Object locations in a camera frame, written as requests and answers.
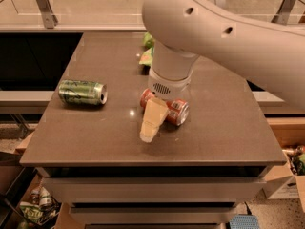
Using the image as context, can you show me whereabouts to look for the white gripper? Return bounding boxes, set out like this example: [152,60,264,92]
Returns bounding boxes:
[140,69,192,143]

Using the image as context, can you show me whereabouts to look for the red coke can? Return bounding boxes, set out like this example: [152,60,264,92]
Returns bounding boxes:
[140,89,189,126]

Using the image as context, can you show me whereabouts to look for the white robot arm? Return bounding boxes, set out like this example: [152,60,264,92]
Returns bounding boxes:
[142,0,305,109]

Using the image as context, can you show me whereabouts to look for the green soda can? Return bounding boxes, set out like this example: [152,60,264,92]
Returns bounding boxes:
[58,79,108,106]

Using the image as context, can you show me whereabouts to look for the green chip bag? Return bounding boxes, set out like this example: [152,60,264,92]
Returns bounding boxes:
[139,32,154,67]

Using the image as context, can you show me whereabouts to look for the grey drawer cabinet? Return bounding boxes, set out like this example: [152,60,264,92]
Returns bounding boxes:
[21,32,285,228]

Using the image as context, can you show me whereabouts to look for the cardboard box on right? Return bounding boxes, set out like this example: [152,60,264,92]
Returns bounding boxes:
[263,150,305,213]

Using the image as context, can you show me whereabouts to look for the cans in left bin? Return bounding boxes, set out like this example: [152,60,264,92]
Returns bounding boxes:
[17,187,60,229]

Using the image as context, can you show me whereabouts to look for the left metal railing bracket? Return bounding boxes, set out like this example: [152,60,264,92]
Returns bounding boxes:
[35,0,58,29]

